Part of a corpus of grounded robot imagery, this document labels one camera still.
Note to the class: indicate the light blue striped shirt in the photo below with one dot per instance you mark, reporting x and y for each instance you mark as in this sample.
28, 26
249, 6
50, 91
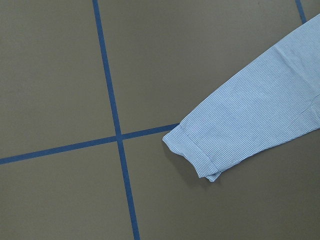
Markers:
273, 100

